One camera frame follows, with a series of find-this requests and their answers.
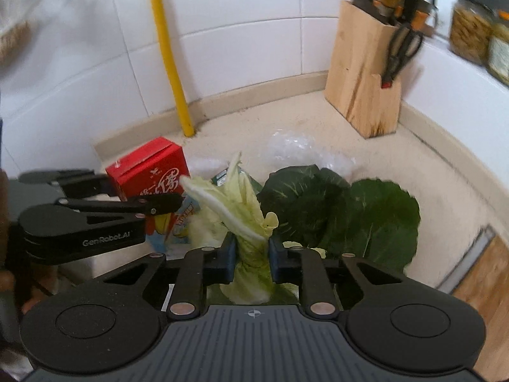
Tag large dark green leaf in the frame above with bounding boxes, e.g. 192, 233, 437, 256
329, 178, 422, 273

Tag black kitchen scissors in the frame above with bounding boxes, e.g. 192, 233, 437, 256
380, 23, 424, 89

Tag dark green leafy vegetable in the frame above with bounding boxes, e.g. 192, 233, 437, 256
258, 165, 350, 247

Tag pale napa cabbage leaf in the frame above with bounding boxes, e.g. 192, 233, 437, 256
179, 152, 298, 305

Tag red paper carton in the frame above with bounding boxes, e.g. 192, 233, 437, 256
105, 136, 190, 200

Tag wooden knife block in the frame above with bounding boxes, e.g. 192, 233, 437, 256
324, 1, 401, 139

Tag glass jar of beans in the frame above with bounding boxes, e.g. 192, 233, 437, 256
449, 0, 493, 66

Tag clear plastic bag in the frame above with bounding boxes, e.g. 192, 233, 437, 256
187, 156, 229, 180
262, 130, 357, 178

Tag yellow gas pipe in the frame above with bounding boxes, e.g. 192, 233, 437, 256
150, 0, 195, 137

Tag wooden cutting board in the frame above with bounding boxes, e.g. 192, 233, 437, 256
454, 236, 509, 381

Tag colourful snack wrapper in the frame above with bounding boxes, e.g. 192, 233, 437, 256
146, 193, 199, 259

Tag glass jar orange lid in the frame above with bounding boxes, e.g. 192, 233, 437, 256
487, 10, 509, 85

